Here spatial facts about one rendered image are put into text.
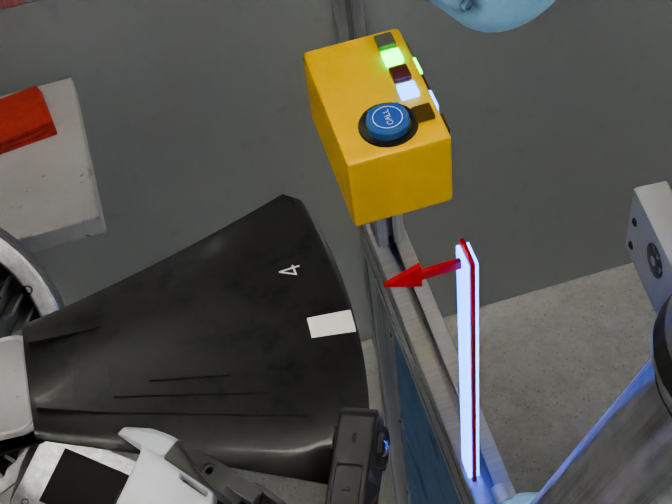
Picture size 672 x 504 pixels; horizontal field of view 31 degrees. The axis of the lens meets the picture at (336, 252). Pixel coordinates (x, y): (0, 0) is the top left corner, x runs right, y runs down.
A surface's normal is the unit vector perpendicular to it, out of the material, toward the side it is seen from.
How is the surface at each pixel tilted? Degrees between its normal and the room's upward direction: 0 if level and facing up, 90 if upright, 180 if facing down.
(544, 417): 0
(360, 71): 0
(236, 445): 18
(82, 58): 90
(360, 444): 8
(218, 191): 90
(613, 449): 75
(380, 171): 90
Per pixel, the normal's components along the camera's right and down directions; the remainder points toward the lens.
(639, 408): -0.98, -0.02
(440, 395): -0.10, -0.61
